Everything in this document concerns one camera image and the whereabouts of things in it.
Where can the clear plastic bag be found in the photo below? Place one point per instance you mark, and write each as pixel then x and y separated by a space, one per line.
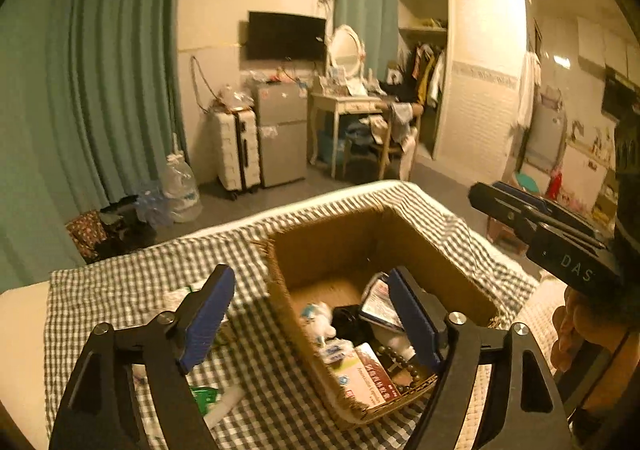
pixel 234 98

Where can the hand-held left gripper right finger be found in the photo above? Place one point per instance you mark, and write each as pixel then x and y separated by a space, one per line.
pixel 415 325

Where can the black bag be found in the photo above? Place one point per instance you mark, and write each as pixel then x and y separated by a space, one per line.
pixel 125 225

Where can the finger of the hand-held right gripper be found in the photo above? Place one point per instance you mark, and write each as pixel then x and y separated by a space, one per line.
pixel 505 215
pixel 555 215

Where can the white hanging garment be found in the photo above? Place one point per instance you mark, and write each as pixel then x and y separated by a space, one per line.
pixel 529 84

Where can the black range hood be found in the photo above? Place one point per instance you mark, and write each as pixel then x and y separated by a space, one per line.
pixel 620 89

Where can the white wardrobe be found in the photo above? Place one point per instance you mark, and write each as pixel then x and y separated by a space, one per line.
pixel 480 79

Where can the green white packet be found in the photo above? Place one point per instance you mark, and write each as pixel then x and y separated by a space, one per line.
pixel 205 400

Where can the red white medicine box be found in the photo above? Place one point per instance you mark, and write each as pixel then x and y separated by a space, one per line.
pixel 372 375

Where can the teal stool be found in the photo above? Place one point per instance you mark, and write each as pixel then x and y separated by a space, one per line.
pixel 525 182

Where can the white suitcase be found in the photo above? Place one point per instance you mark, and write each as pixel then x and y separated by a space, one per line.
pixel 235 149

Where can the grey washing machine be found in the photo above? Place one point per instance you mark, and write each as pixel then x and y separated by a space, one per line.
pixel 547 134

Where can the black wall television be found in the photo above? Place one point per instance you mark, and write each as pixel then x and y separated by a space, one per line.
pixel 286 35

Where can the small white bottle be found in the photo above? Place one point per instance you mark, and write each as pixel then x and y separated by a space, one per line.
pixel 395 342

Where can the large clear water jug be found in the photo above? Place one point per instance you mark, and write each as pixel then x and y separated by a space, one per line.
pixel 181 190

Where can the wide green curtain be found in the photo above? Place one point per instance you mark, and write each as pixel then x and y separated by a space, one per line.
pixel 85 79

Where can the person's right hand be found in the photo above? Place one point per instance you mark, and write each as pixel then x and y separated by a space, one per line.
pixel 567 335

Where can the clear plastic bottles pack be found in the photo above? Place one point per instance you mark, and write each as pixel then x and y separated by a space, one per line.
pixel 151 207

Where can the blue plastic bin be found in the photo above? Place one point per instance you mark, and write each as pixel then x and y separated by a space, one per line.
pixel 331 147

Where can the white plush toy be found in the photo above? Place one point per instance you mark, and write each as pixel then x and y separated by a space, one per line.
pixel 318 320

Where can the grey mini fridge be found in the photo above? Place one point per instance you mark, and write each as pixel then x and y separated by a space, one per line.
pixel 280 134

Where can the small black case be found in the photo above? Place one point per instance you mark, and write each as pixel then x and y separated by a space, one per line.
pixel 351 321

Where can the white plastic tube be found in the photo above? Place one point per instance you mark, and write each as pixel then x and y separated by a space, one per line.
pixel 225 410

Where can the white wall cabinet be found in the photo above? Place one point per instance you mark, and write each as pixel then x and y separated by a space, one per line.
pixel 605 42

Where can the white oval vanity mirror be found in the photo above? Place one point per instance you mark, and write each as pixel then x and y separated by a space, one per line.
pixel 345 49

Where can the hanging clothes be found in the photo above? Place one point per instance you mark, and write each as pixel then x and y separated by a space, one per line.
pixel 425 74

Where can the wooden chair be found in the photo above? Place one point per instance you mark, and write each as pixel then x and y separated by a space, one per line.
pixel 395 129

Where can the checked cloth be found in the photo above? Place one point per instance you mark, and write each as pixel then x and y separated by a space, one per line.
pixel 280 380

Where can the red plastic item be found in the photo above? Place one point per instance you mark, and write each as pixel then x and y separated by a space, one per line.
pixel 555 185

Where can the white dressing table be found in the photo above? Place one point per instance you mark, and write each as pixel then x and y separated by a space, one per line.
pixel 345 104

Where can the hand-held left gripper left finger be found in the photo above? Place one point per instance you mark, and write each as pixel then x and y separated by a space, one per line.
pixel 207 315

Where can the floral storage box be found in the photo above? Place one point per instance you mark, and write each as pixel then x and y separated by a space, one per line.
pixel 85 235

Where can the brown cardboard box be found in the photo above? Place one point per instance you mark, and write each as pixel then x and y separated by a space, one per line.
pixel 330 250

